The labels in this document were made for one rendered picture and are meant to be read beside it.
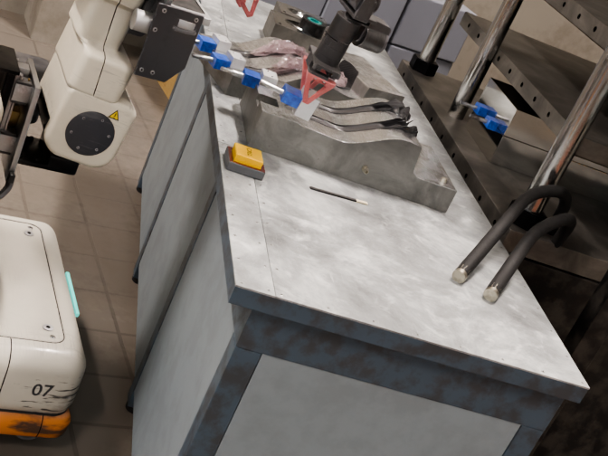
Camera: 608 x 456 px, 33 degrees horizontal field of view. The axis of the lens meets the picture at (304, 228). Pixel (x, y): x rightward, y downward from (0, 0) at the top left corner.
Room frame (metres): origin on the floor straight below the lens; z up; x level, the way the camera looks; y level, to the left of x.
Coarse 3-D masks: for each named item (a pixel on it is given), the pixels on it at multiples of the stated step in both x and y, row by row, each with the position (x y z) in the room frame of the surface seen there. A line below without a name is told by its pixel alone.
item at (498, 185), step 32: (416, 96) 3.35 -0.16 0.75; (448, 96) 3.41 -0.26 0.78; (448, 128) 3.02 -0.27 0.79; (480, 160) 2.85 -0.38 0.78; (480, 192) 2.63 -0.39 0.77; (512, 192) 2.70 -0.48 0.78; (512, 224) 2.44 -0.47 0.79; (576, 224) 2.67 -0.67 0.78; (544, 256) 2.44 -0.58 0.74; (576, 256) 2.46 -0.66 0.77
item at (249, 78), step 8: (232, 72) 2.27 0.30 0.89; (240, 72) 2.28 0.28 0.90; (248, 72) 2.28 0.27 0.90; (256, 72) 2.31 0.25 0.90; (264, 72) 2.29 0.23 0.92; (272, 72) 2.32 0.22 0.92; (248, 80) 2.27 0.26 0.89; (256, 80) 2.27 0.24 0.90; (264, 80) 2.27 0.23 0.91; (272, 80) 2.28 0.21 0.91
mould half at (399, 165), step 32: (256, 96) 2.22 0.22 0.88; (256, 128) 2.11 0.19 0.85; (288, 128) 2.13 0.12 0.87; (320, 128) 2.18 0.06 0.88; (384, 128) 2.26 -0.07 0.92; (320, 160) 2.16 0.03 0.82; (352, 160) 2.18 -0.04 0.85; (384, 160) 2.20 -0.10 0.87; (416, 160) 2.23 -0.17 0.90; (416, 192) 2.24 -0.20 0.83; (448, 192) 2.26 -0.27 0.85
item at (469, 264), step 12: (516, 204) 2.21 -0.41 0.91; (504, 216) 2.15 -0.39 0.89; (516, 216) 2.18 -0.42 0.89; (492, 228) 2.10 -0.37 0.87; (504, 228) 2.11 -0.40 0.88; (480, 240) 2.04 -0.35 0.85; (492, 240) 2.05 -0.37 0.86; (480, 252) 1.99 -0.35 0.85; (468, 264) 1.93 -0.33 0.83; (456, 276) 1.91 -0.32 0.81; (468, 276) 1.92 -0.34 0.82
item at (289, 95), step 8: (272, 88) 2.11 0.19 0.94; (288, 88) 2.13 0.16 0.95; (280, 96) 2.12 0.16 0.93; (288, 96) 2.11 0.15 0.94; (296, 96) 2.12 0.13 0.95; (288, 104) 2.11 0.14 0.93; (296, 104) 2.12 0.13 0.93; (304, 104) 2.12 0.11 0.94; (312, 104) 2.12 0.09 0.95; (296, 112) 2.12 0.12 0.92; (304, 112) 2.12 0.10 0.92; (312, 112) 2.13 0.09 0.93
